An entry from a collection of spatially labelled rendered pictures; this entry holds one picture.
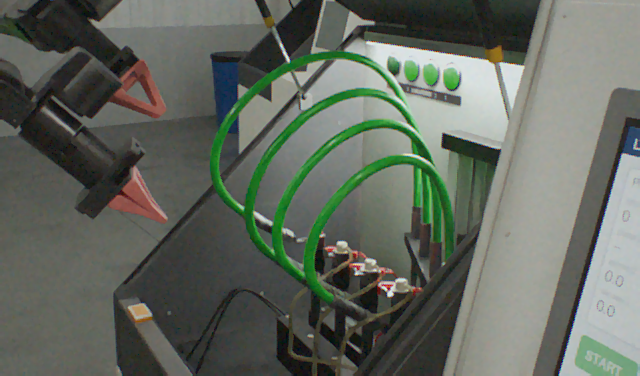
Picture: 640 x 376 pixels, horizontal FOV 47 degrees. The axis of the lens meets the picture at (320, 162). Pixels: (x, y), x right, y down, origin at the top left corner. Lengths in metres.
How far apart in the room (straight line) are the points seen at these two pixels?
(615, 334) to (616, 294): 0.04
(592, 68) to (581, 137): 0.07
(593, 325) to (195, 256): 0.89
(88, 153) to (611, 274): 0.59
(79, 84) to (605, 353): 0.63
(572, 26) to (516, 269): 0.28
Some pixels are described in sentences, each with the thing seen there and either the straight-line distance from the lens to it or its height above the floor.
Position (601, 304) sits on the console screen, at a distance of 0.79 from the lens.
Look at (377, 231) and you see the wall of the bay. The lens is 1.58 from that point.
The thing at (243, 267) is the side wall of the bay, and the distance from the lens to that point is 1.53.
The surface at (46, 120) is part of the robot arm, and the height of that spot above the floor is 1.38.
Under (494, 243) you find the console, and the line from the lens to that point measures 0.90.
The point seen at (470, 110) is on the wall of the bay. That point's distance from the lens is 1.29.
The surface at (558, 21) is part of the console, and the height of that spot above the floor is 1.50.
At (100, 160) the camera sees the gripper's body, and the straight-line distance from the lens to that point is 0.91.
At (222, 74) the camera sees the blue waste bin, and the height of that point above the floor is 0.59.
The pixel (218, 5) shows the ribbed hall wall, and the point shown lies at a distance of 8.33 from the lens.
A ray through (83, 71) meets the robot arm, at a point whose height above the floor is 1.44.
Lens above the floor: 1.55
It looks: 14 degrees down
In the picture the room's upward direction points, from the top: 1 degrees clockwise
